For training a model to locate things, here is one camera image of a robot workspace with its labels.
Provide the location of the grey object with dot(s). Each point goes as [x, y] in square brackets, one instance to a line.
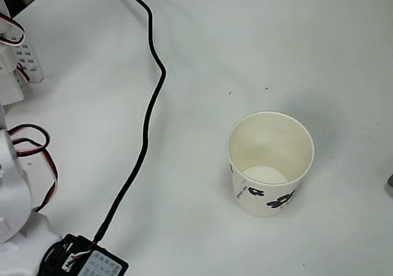
[390, 185]

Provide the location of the white paper cup flower print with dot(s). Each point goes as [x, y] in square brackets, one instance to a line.
[270, 202]

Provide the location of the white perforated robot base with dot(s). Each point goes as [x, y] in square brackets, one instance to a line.
[29, 62]

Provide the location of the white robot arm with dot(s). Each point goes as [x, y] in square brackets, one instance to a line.
[13, 190]

